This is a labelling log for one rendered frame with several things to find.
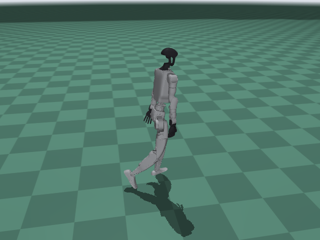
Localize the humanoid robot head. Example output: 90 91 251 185
159 47 178 71

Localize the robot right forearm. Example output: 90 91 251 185
168 97 178 125

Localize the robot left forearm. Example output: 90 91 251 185
150 90 157 109

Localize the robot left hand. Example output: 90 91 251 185
143 104 152 124

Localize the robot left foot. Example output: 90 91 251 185
151 167 168 176

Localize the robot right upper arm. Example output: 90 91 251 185
167 73 178 103

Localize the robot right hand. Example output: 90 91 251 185
168 119 177 138

